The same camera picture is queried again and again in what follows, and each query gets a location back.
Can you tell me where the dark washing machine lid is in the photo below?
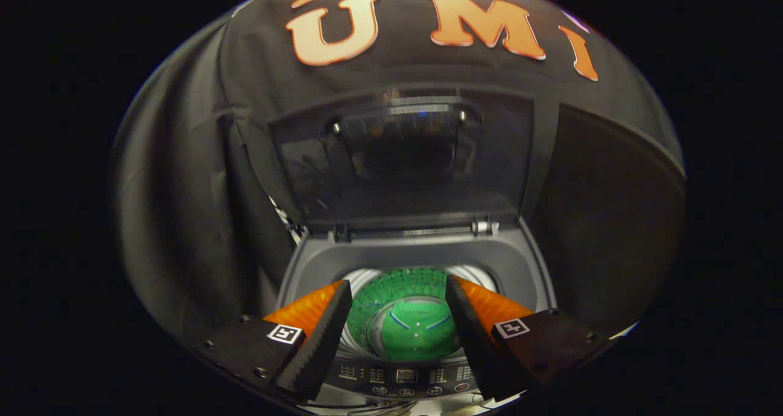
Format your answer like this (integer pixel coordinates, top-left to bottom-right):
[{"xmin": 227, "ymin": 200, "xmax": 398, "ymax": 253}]
[{"xmin": 269, "ymin": 89, "xmax": 536, "ymax": 233}]

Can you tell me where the black white checkered panel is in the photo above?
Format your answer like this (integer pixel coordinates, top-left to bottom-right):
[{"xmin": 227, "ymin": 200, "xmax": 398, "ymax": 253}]
[{"xmin": 269, "ymin": 196, "xmax": 308, "ymax": 242}]

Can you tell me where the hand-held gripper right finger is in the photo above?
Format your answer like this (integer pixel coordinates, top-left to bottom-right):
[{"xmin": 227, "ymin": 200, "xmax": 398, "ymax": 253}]
[{"xmin": 445, "ymin": 275, "xmax": 612, "ymax": 401}]

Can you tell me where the green polo shirt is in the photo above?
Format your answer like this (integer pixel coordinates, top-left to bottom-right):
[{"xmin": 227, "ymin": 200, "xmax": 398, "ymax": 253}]
[{"xmin": 379, "ymin": 299, "xmax": 461, "ymax": 362}]

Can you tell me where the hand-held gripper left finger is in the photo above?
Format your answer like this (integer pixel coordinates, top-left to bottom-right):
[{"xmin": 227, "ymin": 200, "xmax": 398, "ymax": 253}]
[{"xmin": 184, "ymin": 280, "xmax": 354, "ymax": 404}]

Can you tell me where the grey washing machine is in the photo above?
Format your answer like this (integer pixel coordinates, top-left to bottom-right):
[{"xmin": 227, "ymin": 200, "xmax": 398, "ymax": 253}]
[{"xmin": 275, "ymin": 217, "xmax": 558, "ymax": 414}]

